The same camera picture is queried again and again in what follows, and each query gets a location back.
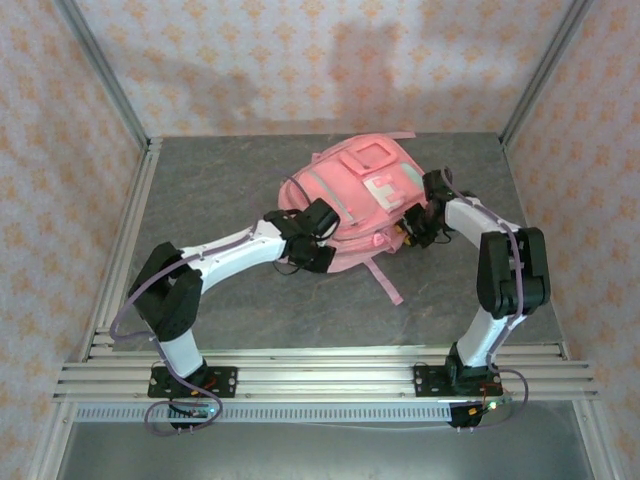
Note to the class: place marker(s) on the pink backpack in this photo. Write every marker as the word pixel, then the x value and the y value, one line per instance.
pixel 350 185

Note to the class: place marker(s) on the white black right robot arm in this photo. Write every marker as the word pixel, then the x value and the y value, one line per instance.
pixel 470 220

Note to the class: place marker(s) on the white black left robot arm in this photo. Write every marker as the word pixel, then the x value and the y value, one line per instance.
pixel 235 255

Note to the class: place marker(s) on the green circuit board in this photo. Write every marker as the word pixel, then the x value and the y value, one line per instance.
pixel 200 412
pixel 492 405

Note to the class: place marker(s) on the grey metal shelf sheet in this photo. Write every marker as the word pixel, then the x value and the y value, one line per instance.
pixel 325 455

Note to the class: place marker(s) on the aluminium rail beam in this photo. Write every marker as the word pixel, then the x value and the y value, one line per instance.
pixel 325 380

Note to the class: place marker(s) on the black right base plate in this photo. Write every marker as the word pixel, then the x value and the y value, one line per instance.
pixel 425 382

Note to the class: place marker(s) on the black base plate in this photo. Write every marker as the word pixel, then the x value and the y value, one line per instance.
pixel 225 382
pixel 425 382

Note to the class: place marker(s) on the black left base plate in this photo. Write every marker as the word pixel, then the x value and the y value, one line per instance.
pixel 225 382

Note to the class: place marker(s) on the aluminium side rail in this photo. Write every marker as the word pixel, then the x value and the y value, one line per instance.
pixel 145 190

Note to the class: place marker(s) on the black duct bracket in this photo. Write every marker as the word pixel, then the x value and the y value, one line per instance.
pixel 460 417

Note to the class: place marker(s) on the aluminium frame post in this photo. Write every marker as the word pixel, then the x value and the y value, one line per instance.
pixel 545 65
pixel 100 65

